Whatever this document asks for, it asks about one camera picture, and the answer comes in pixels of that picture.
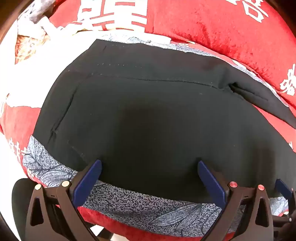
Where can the red white floral bed sheet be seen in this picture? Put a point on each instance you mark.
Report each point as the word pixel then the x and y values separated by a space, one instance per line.
pixel 138 208

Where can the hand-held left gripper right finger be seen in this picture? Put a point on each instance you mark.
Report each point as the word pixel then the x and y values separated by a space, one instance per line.
pixel 211 182

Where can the red plush printed blanket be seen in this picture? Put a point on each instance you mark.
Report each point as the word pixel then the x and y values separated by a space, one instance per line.
pixel 208 25

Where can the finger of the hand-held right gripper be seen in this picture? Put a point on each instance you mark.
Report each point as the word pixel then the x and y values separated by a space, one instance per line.
pixel 284 190

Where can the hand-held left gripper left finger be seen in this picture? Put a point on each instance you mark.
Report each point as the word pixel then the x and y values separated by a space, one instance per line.
pixel 89 179

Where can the black pants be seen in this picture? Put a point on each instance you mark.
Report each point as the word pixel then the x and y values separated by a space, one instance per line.
pixel 148 120

